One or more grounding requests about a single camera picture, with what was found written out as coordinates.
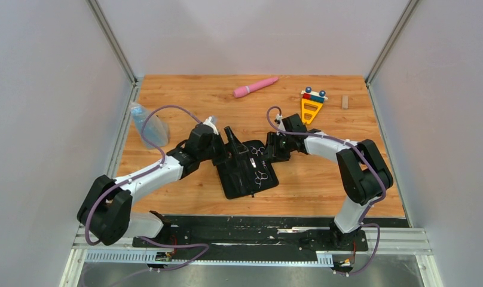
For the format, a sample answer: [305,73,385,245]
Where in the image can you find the pink cylindrical wand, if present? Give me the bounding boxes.
[233,77,279,98]

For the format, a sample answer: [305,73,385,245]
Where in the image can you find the small wooden block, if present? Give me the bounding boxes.
[341,95,349,110]

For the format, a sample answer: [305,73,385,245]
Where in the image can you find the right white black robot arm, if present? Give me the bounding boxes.
[262,114,394,250]

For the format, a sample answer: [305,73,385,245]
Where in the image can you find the yellow triangular toy frame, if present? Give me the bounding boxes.
[301,98,323,125]

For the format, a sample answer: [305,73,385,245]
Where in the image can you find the silver thinning scissors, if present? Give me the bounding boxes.
[254,171,270,189]

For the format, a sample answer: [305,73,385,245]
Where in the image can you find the colourful toy block bar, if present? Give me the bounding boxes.
[301,87,328,103]

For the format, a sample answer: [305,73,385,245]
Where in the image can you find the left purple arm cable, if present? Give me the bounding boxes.
[84,105,210,287]

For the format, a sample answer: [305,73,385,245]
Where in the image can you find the left aluminium corner post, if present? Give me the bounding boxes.
[86,0,140,86]

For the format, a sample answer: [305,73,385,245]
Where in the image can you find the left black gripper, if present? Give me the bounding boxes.
[198,126,248,166]

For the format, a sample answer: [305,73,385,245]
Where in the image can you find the aluminium corner post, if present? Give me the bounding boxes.
[365,0,421,87]
[86,0,140,86]

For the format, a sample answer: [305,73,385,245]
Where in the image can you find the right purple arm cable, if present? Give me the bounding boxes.
[265,106,387,277]

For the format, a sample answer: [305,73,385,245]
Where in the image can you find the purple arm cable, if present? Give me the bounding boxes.
[84,105,210,287]
[265,106,387,277]

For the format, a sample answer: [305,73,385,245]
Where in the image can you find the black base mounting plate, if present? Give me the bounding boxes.
[131,215,370,262]

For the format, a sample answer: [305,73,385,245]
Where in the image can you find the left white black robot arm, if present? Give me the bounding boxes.
[77,117,227,247]

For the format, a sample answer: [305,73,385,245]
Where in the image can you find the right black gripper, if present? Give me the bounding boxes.
[261,132,294,164]

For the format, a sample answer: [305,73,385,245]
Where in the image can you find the black zip tool case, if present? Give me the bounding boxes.
[216,126,279,200]

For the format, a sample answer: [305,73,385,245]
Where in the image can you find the aluminium front rail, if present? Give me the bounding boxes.
[60,216,443,286]

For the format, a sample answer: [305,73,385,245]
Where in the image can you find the right aluminium corner post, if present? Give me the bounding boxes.
[365,0,421,87]

